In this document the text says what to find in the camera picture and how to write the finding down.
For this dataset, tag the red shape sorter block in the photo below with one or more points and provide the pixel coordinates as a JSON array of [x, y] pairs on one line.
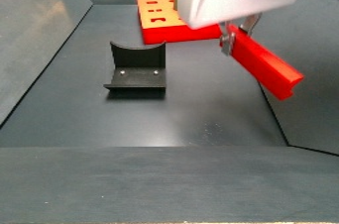
[[162, 25]]

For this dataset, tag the black curved fixture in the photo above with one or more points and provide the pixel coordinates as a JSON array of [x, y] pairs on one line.
[[139, 67]]

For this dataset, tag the red arch object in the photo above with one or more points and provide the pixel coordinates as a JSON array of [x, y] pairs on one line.
[[274, 73]]

